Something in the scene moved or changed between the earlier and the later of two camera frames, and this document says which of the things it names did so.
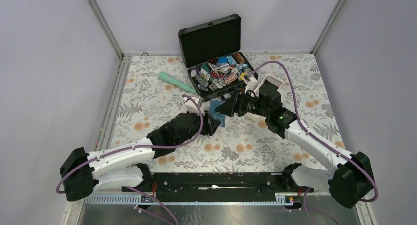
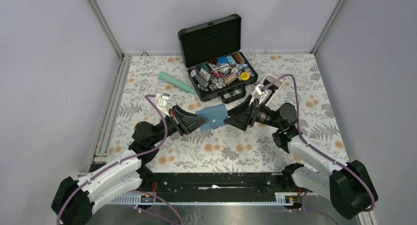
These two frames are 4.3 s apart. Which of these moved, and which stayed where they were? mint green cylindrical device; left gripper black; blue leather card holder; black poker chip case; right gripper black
Moved: right gripper black; left gripper black; blue leather card holder
Stayed: mint green cylindrical device; black poker chip case
